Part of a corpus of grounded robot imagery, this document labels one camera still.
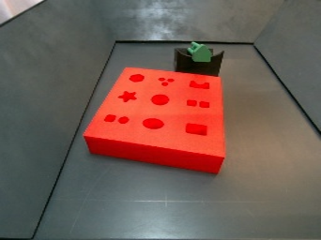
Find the green three prong object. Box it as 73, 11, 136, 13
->
188, 41, 212, 63

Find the red block with shaped holes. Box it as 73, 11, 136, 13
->
85, 67, 227, 173

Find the black curved fixture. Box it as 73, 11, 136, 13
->
174, 48, 225, 76

